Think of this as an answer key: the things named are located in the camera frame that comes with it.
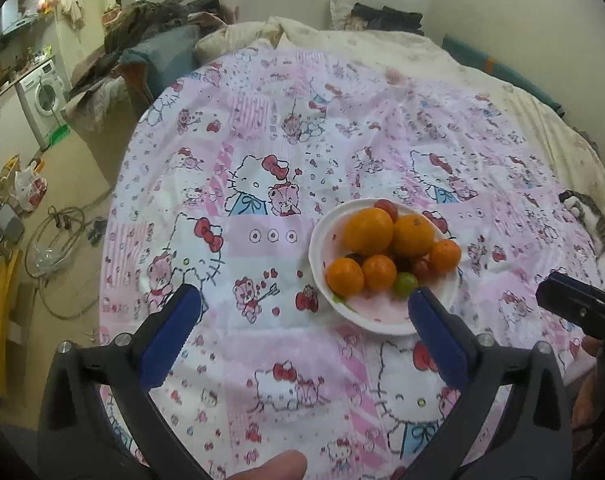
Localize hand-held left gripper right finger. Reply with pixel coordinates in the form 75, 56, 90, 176
407, 287, 574, 480

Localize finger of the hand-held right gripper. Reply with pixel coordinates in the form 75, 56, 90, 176
535, 270, 605, 342

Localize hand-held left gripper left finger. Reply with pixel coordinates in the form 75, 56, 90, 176
36, 282, 204, 480

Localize pink dotted oval plate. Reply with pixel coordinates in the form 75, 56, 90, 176
308, 198, 460, 336

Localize small green tomato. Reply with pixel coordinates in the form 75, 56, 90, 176
394, 272, 419, 296

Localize small red cherry tomato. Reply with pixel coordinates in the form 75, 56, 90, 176
411, 257, 437, 280

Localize small orange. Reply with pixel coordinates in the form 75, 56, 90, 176
429, 239, 462, 275

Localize large red tomato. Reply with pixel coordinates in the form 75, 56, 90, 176
373, 198, 399, 221

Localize person's right forearm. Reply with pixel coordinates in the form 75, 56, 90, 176
571, 337, 605, 432

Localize person's left hand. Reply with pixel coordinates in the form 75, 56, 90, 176
231, 450, 308, 480

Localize tabby cat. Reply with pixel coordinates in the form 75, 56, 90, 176
557, 190, 605, 273

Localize pink cartoon printed blanket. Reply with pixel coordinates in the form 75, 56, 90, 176
98, 47, 605, 480

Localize large orange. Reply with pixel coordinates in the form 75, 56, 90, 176
343, 207, 395, 257

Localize clear plastic cover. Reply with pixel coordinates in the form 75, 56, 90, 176
24, 237, 72, 277

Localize yellow board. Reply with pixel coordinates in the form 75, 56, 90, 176
0, 250, 23, 398

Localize white red plastic bag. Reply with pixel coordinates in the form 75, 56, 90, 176
13, 162, 49, 212

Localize green dustpan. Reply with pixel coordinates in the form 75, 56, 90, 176
43, 124, 72, 151

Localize teal mat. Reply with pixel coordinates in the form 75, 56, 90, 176
441, 34, 565, 116

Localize white washing machine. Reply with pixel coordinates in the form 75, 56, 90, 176
15, 59, 69, 143

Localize grey blue pillow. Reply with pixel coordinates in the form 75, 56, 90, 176
120, 25, 203, 103

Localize pile of clothes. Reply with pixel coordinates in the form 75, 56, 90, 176
70, 0, 240, 98

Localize dark clothes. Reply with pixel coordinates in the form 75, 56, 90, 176
349, 2, 425, 36

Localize coiled cable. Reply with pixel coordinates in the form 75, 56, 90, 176
30, 185, 116, 320

